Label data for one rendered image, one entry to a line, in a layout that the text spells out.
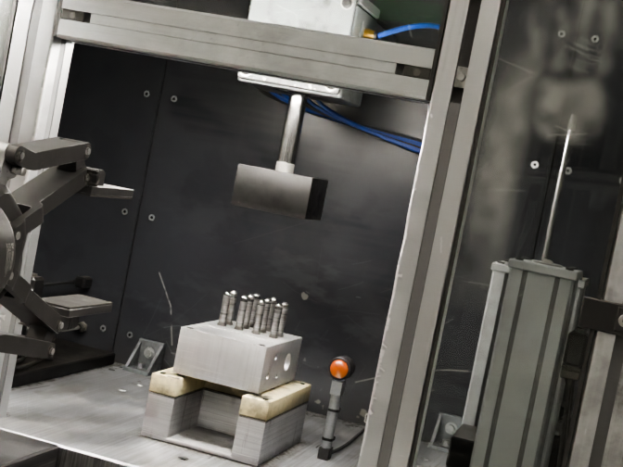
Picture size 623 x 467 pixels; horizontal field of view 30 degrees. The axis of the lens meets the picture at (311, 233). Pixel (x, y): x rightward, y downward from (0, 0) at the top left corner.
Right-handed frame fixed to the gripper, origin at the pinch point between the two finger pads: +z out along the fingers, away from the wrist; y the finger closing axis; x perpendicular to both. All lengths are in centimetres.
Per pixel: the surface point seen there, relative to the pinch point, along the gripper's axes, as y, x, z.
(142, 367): -21, 20, 62
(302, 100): 15.9, -0.9, 41.8
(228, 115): 14, 16, 64
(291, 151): 10.3, -0.8, 41.7
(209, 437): -20.9, 0.5, 36.6
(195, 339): -10.5, 2.9, 33.1
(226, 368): -12.6, -1.1, 33.1
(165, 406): -17.7, 4.2, 31.9
